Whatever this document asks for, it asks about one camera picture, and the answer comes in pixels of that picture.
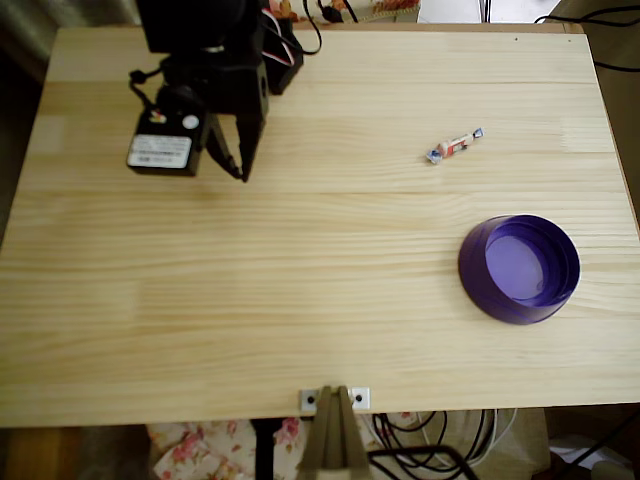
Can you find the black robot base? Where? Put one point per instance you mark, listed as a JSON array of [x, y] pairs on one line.
[[285, 72]]

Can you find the floral pink cloth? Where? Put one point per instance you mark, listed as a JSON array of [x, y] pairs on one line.
[[200, 450]]

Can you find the patterned fabric with trim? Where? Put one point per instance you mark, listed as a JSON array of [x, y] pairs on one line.
[[390, 9]]

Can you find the black table leg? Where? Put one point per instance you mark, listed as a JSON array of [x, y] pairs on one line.
[[262, 450]]

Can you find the purple round bowl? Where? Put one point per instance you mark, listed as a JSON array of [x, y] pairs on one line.
[[520, 270]]

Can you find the silver metal bracket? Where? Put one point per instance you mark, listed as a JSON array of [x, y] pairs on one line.
[[361, 398]]

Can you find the metal table clamp bracket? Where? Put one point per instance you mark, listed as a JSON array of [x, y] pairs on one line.
[[332, 440]]

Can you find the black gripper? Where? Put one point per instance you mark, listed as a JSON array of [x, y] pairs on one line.
[[248, 100]]

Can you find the candy white red blue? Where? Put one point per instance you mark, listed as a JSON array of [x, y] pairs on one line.
[[455, 146]]

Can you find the black camera box white label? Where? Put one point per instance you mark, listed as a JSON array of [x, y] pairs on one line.
[[165, 145]]

